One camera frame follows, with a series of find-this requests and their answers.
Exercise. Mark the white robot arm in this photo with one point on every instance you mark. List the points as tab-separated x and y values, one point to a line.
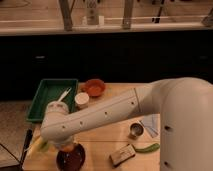
185	107

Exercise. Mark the orange bowl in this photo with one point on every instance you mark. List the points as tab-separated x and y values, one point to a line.
94	87

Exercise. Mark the white cup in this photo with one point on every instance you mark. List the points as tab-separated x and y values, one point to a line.
82	100

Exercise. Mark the white plastic spoon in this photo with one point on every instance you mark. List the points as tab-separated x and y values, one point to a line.
64	94

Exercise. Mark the small metal cup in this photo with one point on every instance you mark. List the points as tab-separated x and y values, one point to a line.
136	130

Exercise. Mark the green plastic tray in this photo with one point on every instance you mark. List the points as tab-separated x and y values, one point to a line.
50	90

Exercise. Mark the blue white cloth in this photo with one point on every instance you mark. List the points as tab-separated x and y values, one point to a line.
150	123

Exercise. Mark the brown rectangular box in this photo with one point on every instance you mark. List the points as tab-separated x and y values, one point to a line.
122	155

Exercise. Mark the green chili pepper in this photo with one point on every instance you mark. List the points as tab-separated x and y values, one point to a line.
152	148

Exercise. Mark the yellow green corn cob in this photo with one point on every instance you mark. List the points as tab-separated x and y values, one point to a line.
39	144

